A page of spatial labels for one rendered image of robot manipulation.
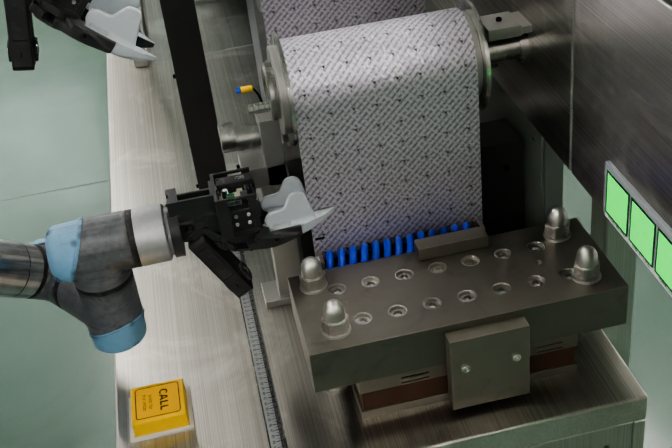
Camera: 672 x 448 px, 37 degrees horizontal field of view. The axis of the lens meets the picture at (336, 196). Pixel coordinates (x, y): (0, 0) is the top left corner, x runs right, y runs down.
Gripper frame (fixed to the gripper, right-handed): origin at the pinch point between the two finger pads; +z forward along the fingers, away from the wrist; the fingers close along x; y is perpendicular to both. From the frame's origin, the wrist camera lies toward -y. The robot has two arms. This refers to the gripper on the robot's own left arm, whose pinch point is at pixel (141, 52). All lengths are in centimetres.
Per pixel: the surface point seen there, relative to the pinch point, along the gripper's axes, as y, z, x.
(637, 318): -32, 170, 81
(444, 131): 10.3, 37.7, -4.6
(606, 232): 5, 81, 9
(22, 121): -144, 34, 275
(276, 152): -5.1, 22.9, 2.8
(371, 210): -3.9, 35.8, -4.5
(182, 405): -34.7, 23.6, -16.1
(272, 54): 7.3, 14.2, 0.3
